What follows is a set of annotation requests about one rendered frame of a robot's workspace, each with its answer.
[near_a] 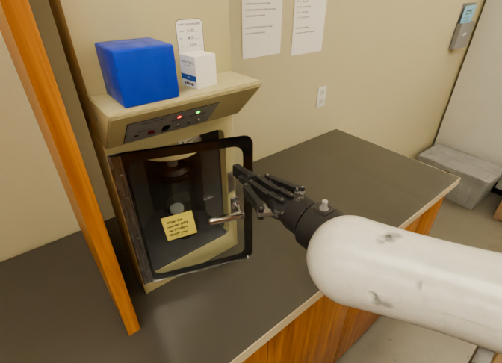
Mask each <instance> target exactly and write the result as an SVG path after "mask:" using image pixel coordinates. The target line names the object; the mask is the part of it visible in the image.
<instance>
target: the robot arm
mask: <svg viewBox="0 0 502 363"><path fill-rule="evenodd" d="M233 176H234V177H235V178H237V179H238V181H239V182H240V183H241V184H242V185H243V195H244V196H245V197H246V198H247V200H248V201H249V203H250V204H251V206H252V207H253V208H254V209H255V211H256V212H257V216H258V219H259V220H263V219H264V217H266V216H271V217H272V218H274V219H277V220H280V221H281V222H282V224H283V225H284V227H285V228H286V229H288V230H289V231H290V232H292V233H293V234H295V239H296V241H297V243H298V244H300V245H301V246H302V247H304V248H305V249H306V250H307V253H306V260H307V267H308V270H309V274H310V276H311V278H312V280H313V282H314V283H315V285H316V286H317V288H318V289H319V290H320V291H321V292H322V293H323V294H324V295H325V296H326V297H328V298H329V299H331V300H332V301H334V302H336V303H339V304H341V305H345V306H349V307H352V308H357V309H361V310H364V311H369V312H372V313H375V314H381V315H383V316H386V317H391V318H394V319H397V320H402V321H404V322H407V323H411V324H414V325H416V326H421V327H424V328H426V329H430V330H433V331H435V332H440V333H442V334H445V335H449V336H450V337H453V338H457V339H459V340H462V341H466V342H468V343H471V344H474V345H477V346H479V347H482V348H485V349H487V350H491V351H493V352H496V353H499V354H501V355H502V253H499V252H493V251H489V250H485V249H479V248H476V247H472V246H466V245H462V244H459V243H453V242H450V241H444V240H441V239H438V238H432V237H429V236H426V235H421V234H418V233H414V232H410V231H406V230H404V229H399V228H396V227H393V226H389V225H386V224H383V223H379V222H377V221H374V220H369V219H367V218H364V217H360V216H354V215H346V214H345V213H343V212H342V211H339V210H338V209H337V208H335V207H333V206H332V205H330V204H329V203H328V200H327V199H323V200H322V201H321V202H316V201H315V200H313V199H312V198H310V197H309V196H307V195H305V189H306V187H305V186H302V185H298V184H293V183H290V182H289V181H286V180H283V179H280V178H278V177H275V176H272V175H271V174H268V173H267V174H265V175H264V176H260V175H257V174H255V173H254V172H253V171H249V170H247V169H246V168H244V167H242V166H241V165H240V164H234V165H233ZM270 180H271V181H270ZM262 201H263V202H265V203H266V204H267V206H268V207H269V208H270V209H269V208H267V207H266V205H265V204H263V202H262Z"/></svg>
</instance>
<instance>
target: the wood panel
mask: <svg viewBox="0 0 502 363"><path fill-rule="evenodd" d="M0 31H1V34H2V36H3V38H4V41H5V44H6V46H7V49H8V51H9V53H10V56H11V58H12V61H13V64H14V66H15V68H16V71H17V73H18V76H19V79H20V81H21V83H22V86H23V88H24V91H25V93H26V96H27V97H28V101H29V103H30V105H31V108H32V111H33V112H34V115H35V118H36V120H37V123H38V126H39V127H40V130H41V132H42V135H43V138H44V140H45V142H46V145H47V147H48V150H49V153H50V155H51V157H52V160H53V162H54V164H55V167H56V170H57V172H58V175H59V177H60V179H61V182H62V185H63V188H64V190H65V192H66V194H67V197H68V199H69V202H70V205H71V206H72V209H73V212H74V214H75V217H76V219H77V221H78V224H79V227H80V229H81V232H82V234H83V236H84V238H85V240H86V242H87V245H88V246H89V249H90V251H91V253H92V255H93V258H94V260H95V262H96V264H97V267H98V268H99V271H100V273H101V275H102V278H103V279H104V281H105V284H106V286H107V288H108V290H109V293H110V295H111V297H112V299H113V301H114V304H115V306H116V307H117V311H118V312H119V314H120V317H121V319H122V321H123V323H124V325H125V328H126V330H127V332H128V335H129V336H130V335H132V334H134V333H135V332H136V331H138V330H140V325H139V323H138V320H137V316H136V314H135V311H134V307H133V305H132V303H131V299H130V296H129V294H128V290H127V287H126V284H125V281H124V279H123V275H122V273H121V270H120V266H119V264H118V261H117V257H116V255H115V252H114V249H113V247H112V244H111V240H110V238H109V235H108V231H107V229H106V226H105V223H104V220H103V218H102V214H101V211H100V209H99V205H98V202H97V200H96V197H95V194H94V192H93V188H92V185H91V183H90V179H89V176H88V174H87V171H86V168H85V165H84V162H83V159H82V156H81V153H80V150H79V147H78V144H77V142H76V139H75V135H74V133H73V130H72V126H71V124H70V121H69V118H68V116H67V113H66V109H65V107H64V104H63V100H62V98H61V94H60V92H59V89H58V86H57V83H56V80H55V77H54V74H53V71H52V68H51V66H50V63H49V59H48V57H47V54H46V50H45V48H44V45H43V41H42V40H41V37H40V33H39V31H38V28H37V24H36V22H35V19H34V15H33V13H32V11H31V7H30V4H29V2H28V0H0Z"/></svg>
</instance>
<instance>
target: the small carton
mask: <svg viewBox="0 0 502 363"><path fill-rule="evenodd" d="M179 60H180V67H181V73H182V84H183V85H186V86H189V87H192V88H195V89H201V88H204V87H209V86H212V85H215V84H217V73H216V61H215V53H211V52H204V51H201V50H197V51H192V52H184V53H179Z"/></svg>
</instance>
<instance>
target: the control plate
mask: <svg viewBox="0 0 502 363"><path fill-rule="evenodd" d="M218 104H219V102H217V103H214V104H210V105H205V106H202V107H198V108H193V109H190V110H186V111H180V112H177V113H174V114H168V115H165V116H162V117H156V118H153V119H150V120H144V121H140V122H135V123H132V124H128V125H127V128H126V132H125V139H124V143H123V144H125V143H130V142H133V141H136V140H141V139H143V138H147V137H151V136H155V135H157V134H162V133H165V132H169V131H173V130H176V129H179V128H184V127H187V126H189V125H195V124H197V123H201V122H205V121H207V120H208V118H209V117H210V116H211V114H212V113H213V111H214V110H215V108H216V107H217V106H218ZM197 111H200V112H199V113H198V114H196V112H197ZM181 115H182V117H180V118H177V117H178V116H181ZM198 118H201V119H200V121H199V120H197V119H198ZM189 120H191V121H190V124H189V123H188V122H187V121H189ZM179 123H181V124H180V126H178V125H177V124H179ZM166 125H171V126H170V128H169V130H166V131H161V130H162V128H163V127H164V126H166ZM152 130H154V131H155V133H154V134H151V135H149V134H148V132H149V131H152ZM137 134H139V136H138V137H134V136H135V135H137Z"/></svg>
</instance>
